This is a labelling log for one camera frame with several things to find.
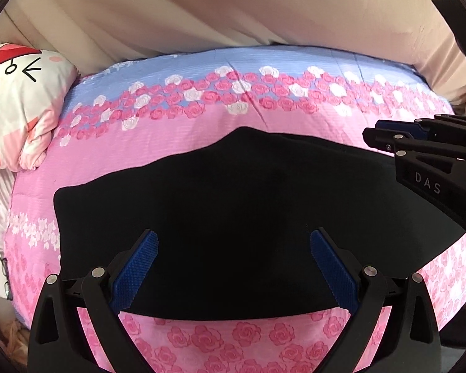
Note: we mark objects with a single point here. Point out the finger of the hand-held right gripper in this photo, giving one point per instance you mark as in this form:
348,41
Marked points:
384,140
396,126

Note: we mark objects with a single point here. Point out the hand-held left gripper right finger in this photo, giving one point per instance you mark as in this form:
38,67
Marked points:
332,268

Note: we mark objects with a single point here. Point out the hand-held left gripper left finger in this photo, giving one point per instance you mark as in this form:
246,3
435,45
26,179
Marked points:
138,268

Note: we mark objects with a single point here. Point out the black pants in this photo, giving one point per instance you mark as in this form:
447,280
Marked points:
233,202

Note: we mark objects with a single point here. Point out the pink floral bed sheet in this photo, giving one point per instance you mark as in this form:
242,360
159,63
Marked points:
256,122

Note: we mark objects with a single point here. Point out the eyeglasses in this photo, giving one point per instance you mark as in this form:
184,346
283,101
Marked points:
4,270

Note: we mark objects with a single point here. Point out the peach cloth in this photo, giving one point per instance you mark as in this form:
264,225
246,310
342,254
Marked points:
11,338

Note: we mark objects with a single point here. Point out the cat print pillow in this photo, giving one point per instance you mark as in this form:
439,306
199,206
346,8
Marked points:
19,97

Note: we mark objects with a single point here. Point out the beige curtain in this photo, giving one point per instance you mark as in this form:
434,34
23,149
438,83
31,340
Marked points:
217,7

